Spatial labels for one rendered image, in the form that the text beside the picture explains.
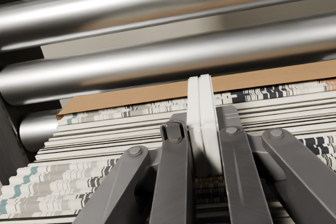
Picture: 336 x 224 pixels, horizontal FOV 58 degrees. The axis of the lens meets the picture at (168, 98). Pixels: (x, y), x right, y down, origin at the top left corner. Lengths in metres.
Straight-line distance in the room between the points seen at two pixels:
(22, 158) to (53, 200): 0.23
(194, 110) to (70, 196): 0.09
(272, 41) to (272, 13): 0.82
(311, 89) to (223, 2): 0.11
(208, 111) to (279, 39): 0.17
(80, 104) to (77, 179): 0.11
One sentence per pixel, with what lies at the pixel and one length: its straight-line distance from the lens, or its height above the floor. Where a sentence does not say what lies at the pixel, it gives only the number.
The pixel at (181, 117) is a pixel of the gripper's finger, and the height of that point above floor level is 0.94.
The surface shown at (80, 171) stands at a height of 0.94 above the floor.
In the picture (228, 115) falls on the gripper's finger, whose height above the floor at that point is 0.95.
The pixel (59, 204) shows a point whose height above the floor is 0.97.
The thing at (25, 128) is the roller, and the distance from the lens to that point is 0.40.
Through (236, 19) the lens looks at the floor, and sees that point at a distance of 1.12.
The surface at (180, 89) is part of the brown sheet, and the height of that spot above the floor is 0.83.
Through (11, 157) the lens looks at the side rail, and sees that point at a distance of 0.43.
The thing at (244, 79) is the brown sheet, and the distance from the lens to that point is 0.28.
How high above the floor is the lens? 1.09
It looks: 66 degrees down
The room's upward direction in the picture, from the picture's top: 167 degrees counter-clockwise
